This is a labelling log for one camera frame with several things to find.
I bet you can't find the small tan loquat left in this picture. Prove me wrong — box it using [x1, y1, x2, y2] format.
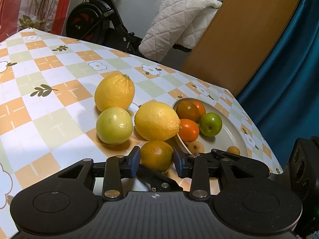
[188, 141, 205, 154]

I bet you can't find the red printed backdrop cloth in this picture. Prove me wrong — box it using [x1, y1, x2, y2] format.
[1, 0, 71, 41]

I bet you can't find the orange tangerine back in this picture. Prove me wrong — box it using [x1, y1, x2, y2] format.
[192, 101, 206, 118]

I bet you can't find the orange tangerine front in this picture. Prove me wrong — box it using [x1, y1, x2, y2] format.
[178, 119, 200, 142]

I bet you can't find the small green apple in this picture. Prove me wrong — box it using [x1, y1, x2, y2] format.
[199, 112, 223, 137]

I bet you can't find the green-speckled orange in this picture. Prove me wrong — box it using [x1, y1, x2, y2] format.
[141, 140, 174, 174]

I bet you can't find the white quilted blanket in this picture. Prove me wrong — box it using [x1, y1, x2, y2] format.
[138, 0, 222, 62]

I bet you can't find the pale green apple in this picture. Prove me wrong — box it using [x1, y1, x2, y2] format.
[96, 107, 133, 145]

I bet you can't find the dark red-green tomato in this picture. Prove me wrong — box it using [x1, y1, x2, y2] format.
[176, 100, 200, 122]

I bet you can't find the yellow lemon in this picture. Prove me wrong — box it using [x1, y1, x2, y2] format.
[134, 100, 181, 141]
[94, 73, 135, 112]

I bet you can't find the checkered floral tablecloth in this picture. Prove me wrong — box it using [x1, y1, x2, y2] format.
[1, 28, 282, 238]

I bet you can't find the small tan loquat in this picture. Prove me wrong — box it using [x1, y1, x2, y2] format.
[226, 146, 241, 155]
[188, 141, 205, 154]

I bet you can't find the orange tangerine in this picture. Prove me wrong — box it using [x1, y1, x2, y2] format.
[178, 119, 200, 142]
[192, 101, 206, 118]

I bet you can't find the teal blue curtain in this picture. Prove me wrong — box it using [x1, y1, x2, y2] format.
[237, 0, 318, 166]

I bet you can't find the black exercise bike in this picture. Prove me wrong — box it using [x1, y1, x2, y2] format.
[65, 0, 143, 57]

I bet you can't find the small tan loquat right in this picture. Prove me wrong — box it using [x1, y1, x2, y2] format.
[226, 146, 241, 155]

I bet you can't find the brown wooden board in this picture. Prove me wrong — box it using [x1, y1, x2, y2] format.
[182, 0, 299, 96]

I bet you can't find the white round plate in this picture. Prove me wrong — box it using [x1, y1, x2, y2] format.
[172, 98, 249, 182]

